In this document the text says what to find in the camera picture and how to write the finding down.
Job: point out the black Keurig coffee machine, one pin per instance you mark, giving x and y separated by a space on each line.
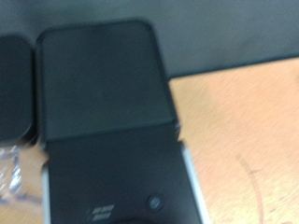
102 124

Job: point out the grey backdrop curtain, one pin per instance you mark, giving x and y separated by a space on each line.
218 31

